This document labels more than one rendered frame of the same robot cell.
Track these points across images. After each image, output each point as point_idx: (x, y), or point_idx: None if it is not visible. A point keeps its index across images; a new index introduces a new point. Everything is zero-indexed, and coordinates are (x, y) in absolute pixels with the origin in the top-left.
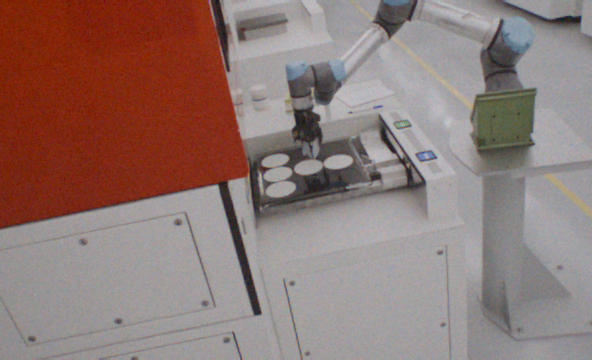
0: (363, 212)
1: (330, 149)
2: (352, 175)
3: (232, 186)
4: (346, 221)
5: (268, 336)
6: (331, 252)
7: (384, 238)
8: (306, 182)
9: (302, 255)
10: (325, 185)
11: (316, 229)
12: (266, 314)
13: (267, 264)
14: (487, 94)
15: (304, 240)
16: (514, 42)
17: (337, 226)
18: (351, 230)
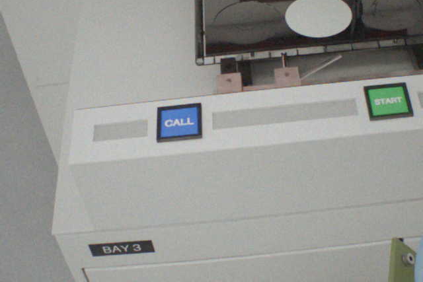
0: (176, 82)
1: (387, 6)
2: (243, 34)
3: None
4: (157, 57)
5: (0, 9)
6: (76, 37)
7: (75, 105)
8: None
9: (88, 6)
10: None
11: (153, 19)
12: None
13: None
14: (390, 271)
15: (128, 6)
16: (417, 252)
17: (147, 45)
18: (124, 63)
